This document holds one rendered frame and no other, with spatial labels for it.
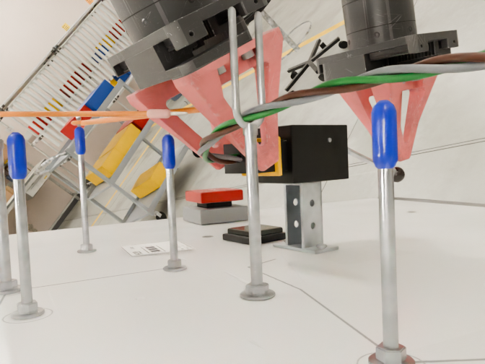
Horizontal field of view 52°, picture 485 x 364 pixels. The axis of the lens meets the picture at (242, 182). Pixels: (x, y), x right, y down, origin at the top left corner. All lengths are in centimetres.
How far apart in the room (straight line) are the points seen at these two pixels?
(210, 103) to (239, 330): 12
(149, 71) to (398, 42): 20
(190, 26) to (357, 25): 20
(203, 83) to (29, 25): 883
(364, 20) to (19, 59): 850
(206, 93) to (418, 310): 15
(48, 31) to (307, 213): 881
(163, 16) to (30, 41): 870
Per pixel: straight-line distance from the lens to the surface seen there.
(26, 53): 890
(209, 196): 53
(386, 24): 43
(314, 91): 21
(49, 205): 846
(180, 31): 26
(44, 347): 22
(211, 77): 27
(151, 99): 33
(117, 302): 27
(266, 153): 30
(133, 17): 30
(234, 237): 41
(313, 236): 37
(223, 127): 26
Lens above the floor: 129
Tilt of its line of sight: 22 degrees down
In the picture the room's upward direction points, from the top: 50 degrees counter-clockwise
